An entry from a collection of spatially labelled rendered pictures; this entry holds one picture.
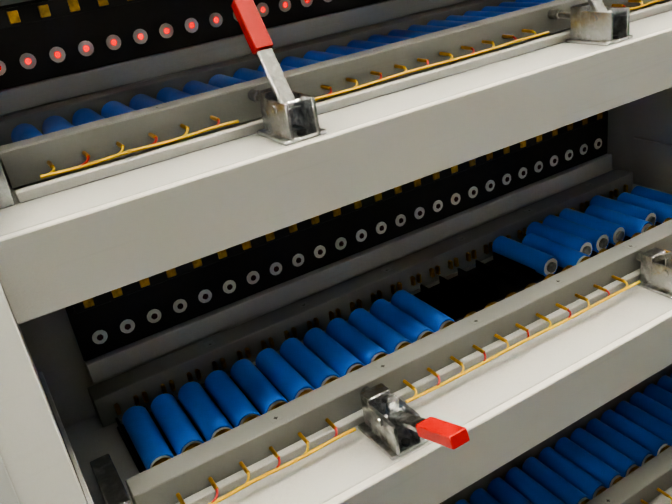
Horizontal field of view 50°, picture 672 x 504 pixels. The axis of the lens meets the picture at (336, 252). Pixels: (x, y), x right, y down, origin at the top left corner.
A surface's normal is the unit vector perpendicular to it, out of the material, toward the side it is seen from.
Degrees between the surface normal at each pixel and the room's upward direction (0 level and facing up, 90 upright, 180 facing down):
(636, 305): 21
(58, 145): 111
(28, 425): 90
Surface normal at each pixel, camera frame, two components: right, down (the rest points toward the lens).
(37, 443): 0.42, -0.04
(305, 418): 0.50, 0.30
